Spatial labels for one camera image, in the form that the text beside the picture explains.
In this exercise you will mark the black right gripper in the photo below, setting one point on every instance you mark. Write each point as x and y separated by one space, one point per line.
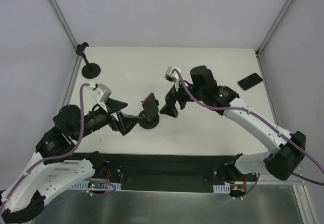
177 95

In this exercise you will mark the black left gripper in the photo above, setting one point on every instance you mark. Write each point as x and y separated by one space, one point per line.
114 120

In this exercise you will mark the black phone stand round base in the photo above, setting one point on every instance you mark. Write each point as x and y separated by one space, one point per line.
145 124

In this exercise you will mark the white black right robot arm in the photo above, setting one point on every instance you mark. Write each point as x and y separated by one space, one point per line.
285 150

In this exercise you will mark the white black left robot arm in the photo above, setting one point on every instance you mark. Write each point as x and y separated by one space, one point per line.
38 185

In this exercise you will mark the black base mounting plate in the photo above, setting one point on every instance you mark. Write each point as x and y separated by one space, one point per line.
172 173

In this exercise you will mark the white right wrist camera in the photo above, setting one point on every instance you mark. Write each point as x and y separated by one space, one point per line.
172 76

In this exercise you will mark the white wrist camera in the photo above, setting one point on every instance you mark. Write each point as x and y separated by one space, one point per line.
100 94
172 76

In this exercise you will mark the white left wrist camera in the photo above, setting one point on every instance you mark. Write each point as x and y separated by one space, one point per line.
100 94

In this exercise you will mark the left white cable duct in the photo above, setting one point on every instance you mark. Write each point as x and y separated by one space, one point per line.
91 185

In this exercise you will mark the white cable duct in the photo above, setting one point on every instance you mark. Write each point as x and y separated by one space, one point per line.
91 185
222 189

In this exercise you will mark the right white cable duct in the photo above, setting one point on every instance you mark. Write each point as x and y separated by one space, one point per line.
222 189

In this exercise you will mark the aluminium front rail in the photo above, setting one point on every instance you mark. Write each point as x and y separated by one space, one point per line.
265 178

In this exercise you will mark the left aluminium frame post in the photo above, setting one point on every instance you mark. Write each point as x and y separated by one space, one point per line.
62 21

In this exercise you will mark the aluminium frame post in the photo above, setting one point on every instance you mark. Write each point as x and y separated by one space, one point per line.
274 26
62 21

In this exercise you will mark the right aluminium frame post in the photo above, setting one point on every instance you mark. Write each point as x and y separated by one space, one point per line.
274 26

